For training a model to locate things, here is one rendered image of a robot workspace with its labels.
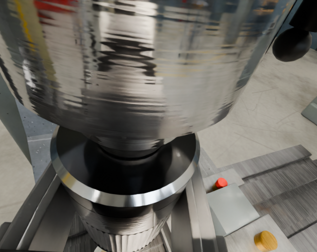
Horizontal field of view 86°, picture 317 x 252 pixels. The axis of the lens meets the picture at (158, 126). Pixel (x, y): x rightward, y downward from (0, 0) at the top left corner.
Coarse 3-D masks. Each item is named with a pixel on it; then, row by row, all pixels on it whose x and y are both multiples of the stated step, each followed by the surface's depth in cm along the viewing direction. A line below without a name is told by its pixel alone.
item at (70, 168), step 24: (72, 144) 5; (96, 144) 5; (168, 144) 5; (192, 144) 5; (72, 168) 4; (96, 168) 4; (120, 168) 4; (144, 168) 5; (168, 168) 5; (192, 168) 5; (72, 192) 4; (96, 192) 4; (120, 192) 4; (144, 192) 4; (168, 192) 4; (120, 216) 5
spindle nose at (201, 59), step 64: (0, 0) 1; (64, 0) 1; (128, 0) 1; (192, 0) 1; (256, 0) 1; (0, 64) 2; (64, 64) 2; (128, 64) 2; (192, 64) 2; (256, 64) 2; (128, 128) 2; (192, 128) 2
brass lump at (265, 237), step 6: (258, 234) 24; (264, 234) 23; (270, 234) 23; (258, 240) 23; (264, 240) 23; (270, 240) 23; (276, 240) 23; (258, 246) 23; (264, 246) 22; (270, 246) 22; (276, 246) 22
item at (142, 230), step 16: (80, 208) 5; (96, 224) 5; (112, 224) 5; (128, 224) 5; (144, 224) 5; (160, 224) 7; (96, 240) 8; (112, 240) 7; (128, 240) 7; (144, 240) 8
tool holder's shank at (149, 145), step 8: (88, 136) 4; (96, 136) 4; (104, 144) 4; (112, 144) 4; (120, 144) 4; (128, 144) 4; (136, 144) 4; (144, 144) 4; (152, 144) 4; (160, 144) 4; (112, 152) 5; (120, 152) 5; (128, 152) 5; (136, 152) 5; (144, 152) 5
